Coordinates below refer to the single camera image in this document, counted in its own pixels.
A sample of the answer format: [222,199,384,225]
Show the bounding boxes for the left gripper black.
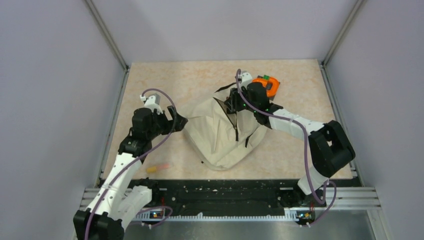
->
[146,105,188,140]

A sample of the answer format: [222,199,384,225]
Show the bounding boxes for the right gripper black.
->
[225,84,258,114]

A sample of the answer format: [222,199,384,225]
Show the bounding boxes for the beige canvas student bag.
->
[178,83,267,171]

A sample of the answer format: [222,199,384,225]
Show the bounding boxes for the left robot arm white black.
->
[73,105,188,240]

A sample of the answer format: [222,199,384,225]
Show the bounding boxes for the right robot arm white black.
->
[217,82,356,206]

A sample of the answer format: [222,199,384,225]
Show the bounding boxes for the orange tape dispenser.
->
[252,75,280,100]

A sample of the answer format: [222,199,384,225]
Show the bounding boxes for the yellow pink highlighter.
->
[145,163,172,174]

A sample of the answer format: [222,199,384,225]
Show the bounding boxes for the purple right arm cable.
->
[235,68,338,228]

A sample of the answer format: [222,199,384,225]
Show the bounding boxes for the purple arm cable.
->
[235,68,338,228]
[83,88,178,240]

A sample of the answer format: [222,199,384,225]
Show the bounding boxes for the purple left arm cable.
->
[83,88,178,240]

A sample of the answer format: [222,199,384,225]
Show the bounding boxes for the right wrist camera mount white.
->
[235,70,254,88]

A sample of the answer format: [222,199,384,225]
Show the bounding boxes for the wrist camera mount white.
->
[235,70,254,88]
[140,93,164,115]

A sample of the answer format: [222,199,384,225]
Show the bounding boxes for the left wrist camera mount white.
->
[140,93,164,115]

